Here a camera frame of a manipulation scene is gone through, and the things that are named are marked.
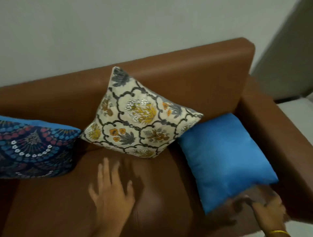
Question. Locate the person's right hand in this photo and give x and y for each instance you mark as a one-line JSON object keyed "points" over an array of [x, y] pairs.
{"points": [[267, 216]]}

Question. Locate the person's left hand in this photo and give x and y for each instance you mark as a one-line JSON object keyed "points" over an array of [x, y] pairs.
{"points": [[113, 200]]}

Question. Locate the person's right fingers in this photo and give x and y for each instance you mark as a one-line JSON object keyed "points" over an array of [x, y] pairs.
{"points": [[265, 196]]}

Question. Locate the person's left thumb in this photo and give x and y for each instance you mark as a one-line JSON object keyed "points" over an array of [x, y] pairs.
{"points": [[131, 191]]}

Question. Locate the person's left little finger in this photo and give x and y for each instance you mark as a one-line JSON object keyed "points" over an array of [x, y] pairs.
{"points": [[93, 194]]}

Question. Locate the person's left middle finger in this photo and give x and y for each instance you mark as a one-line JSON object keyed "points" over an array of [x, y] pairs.
{"points": [[106, 171]]}

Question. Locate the gold bangle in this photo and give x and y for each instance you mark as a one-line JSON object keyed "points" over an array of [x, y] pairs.
{"points": [[277, 232]]}

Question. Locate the plain blue cushion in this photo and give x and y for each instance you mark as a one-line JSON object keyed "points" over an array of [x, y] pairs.
{"points": [[225, 158]]}

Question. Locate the white floral cushion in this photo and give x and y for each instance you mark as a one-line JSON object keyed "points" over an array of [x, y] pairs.
{"points": [[139, 114]]}

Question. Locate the dark blue patterned cushion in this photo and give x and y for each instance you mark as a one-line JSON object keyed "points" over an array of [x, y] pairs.
{"points": [[34, 149]]}

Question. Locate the brown leather sofa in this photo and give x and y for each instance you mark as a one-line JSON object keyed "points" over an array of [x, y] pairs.
{"points": [[195, 80]]}

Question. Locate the grey door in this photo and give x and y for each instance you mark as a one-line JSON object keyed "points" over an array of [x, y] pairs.
{"points": [[286, 48]]}

